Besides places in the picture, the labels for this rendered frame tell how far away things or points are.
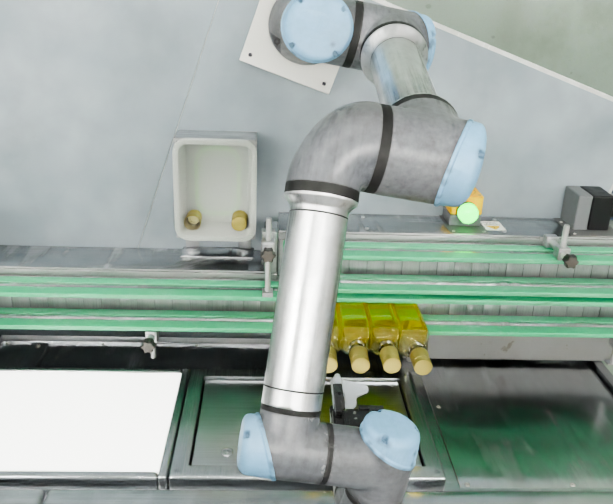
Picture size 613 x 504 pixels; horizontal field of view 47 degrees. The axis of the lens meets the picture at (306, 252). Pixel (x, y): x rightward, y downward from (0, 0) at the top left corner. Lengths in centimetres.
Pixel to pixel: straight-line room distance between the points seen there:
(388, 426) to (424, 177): 31
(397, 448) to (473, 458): 53
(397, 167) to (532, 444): 75
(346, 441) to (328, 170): 33
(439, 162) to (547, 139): 80
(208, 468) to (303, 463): 41
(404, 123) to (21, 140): 98
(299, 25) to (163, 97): 43
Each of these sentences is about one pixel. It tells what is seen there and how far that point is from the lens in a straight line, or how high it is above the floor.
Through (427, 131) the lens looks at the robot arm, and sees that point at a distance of 89.
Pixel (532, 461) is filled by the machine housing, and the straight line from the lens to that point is 142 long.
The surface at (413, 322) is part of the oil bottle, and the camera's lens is 142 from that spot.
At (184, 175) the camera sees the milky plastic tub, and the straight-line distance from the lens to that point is 156.
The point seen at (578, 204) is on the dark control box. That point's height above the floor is 83.
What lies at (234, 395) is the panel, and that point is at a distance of 144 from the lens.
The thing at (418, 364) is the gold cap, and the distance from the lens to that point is 132.
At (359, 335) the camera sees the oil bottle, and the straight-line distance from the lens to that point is 136.
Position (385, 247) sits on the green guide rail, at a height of 91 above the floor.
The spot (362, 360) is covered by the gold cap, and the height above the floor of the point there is 116.
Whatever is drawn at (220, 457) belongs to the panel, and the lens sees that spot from 129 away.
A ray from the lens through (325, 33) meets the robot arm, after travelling 124.
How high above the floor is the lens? 227
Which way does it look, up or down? 68 degrees down
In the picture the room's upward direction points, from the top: 174 degrees clockwise
